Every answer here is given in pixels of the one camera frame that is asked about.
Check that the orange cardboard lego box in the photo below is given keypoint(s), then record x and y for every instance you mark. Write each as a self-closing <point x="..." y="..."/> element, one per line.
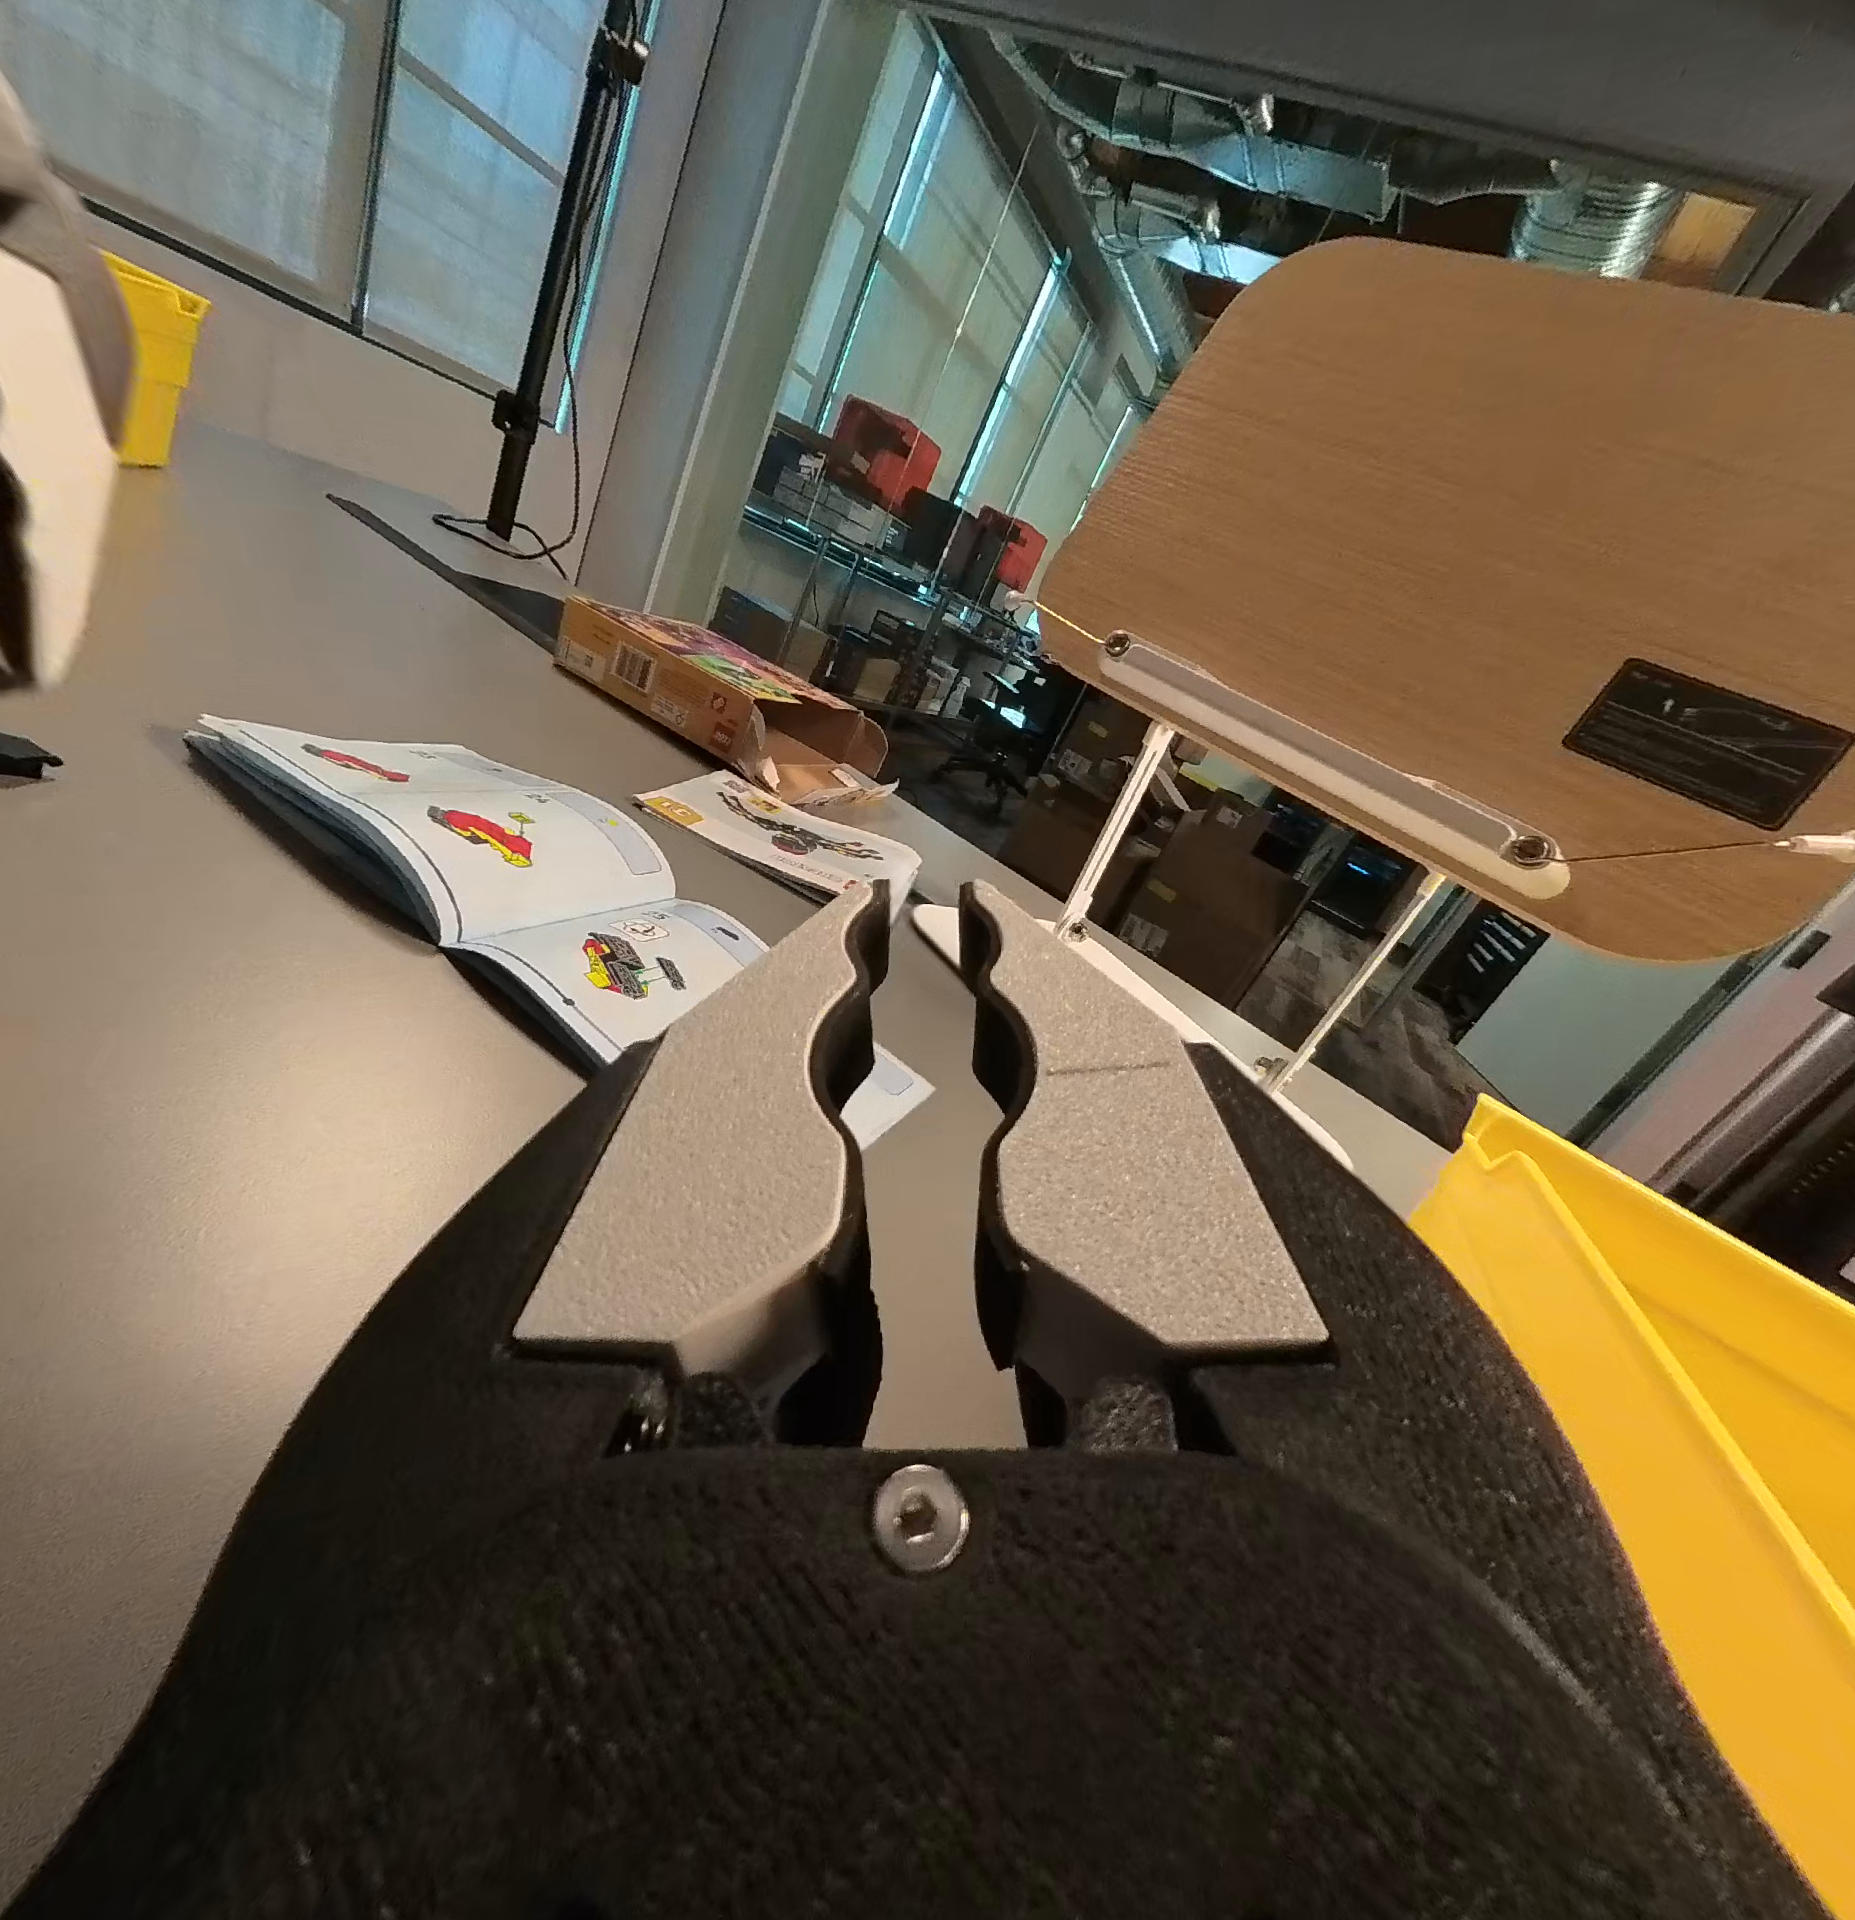
<point x="673" y="661"/>

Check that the storage shelf rack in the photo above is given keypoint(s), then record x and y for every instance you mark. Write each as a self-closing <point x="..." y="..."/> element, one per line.
<point x="866" y="599"/>

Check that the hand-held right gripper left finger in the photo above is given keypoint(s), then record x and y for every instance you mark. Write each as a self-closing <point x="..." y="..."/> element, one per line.
<point x="687" y="1201"/>

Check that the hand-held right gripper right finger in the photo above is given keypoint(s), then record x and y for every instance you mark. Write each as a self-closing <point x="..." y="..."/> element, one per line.
<point x="1152" y="1201"/>

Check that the closed instruction booklet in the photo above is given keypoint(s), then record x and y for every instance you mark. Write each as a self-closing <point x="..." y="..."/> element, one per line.
<point x="778" y="839"/>

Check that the black stand pole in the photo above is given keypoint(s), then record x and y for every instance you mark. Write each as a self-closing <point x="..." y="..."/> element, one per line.
<point x="546" y="300"/>

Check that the pile of cardboard boxes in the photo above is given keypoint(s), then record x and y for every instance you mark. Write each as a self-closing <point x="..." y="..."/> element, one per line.
<point x="1211" y="885"/>

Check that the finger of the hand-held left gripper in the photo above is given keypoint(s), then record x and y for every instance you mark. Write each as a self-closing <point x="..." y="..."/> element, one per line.
<point x="64" y="524"/>

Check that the orange black tool case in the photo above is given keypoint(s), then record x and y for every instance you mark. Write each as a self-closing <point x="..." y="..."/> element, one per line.
<point x="883" y="451"/>
<point x="1002" y="547"/>

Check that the yellow plastic bin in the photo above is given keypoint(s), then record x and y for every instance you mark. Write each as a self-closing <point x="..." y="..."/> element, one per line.
<point x="1693" y="1424"/>
<point x="155" y="376"/>

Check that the open instruction booklet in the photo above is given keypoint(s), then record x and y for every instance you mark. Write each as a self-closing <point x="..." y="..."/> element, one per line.
<point x="492" y="870"/>

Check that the large grid window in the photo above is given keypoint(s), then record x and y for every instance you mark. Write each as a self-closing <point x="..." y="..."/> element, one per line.
<point x="268" y="120"/>

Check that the black lego piece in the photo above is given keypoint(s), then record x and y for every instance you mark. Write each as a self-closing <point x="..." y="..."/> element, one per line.
<point x="6" y="750"/>

